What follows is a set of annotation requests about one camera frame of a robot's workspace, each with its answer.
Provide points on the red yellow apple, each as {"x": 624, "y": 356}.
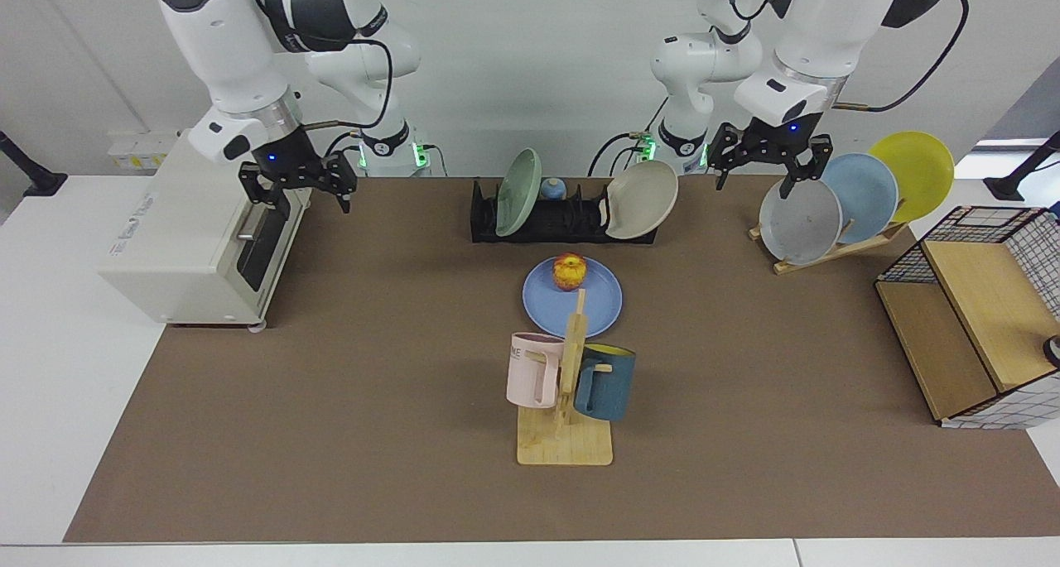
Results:
{"x": 570, "y": 273}

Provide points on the grey plate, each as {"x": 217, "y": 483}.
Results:
{"x": 799, "y": 223}

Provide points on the light blue plate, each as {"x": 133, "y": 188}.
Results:
{"x": 865, "y": 190}

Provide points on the beige plate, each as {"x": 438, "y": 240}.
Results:
{"x": 642, "y": 199}

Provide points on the wooden plate rack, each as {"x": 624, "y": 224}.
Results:
{"x": 836, "y": 252}

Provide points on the yellow plate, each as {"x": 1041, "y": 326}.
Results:
{"x": 915, "y": 170}

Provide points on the black dish rack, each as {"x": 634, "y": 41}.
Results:
{"x": 571, "y": 219}

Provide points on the green plate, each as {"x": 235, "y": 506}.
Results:
{"x": 517, "y": 194}

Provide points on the pale toaster oven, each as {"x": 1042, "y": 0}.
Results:
{"x": 182, "y": 244}

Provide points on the small blue round thing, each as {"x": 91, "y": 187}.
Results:
{"x": 553, "y": 189}

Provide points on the brown table cloth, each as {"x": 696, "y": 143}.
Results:
{"x": 331, "y": 385}

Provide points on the dark teal mug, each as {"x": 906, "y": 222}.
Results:
{"x": 609, "y": 389}

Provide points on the pink mug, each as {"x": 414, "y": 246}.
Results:
{"x": 530, "y": 372}

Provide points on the dark round object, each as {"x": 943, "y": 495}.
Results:
{"x": 1053, "y": 352}

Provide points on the wooden cup stand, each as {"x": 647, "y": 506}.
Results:
{"x": 563, "y": 447}

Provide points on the white wall socket strip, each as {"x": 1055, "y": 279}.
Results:
{"x": 132, "y": 149}

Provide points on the black camera stand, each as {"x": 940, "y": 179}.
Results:
{"x": 1006, "y": 188}
{"x": 41, "y": 182}

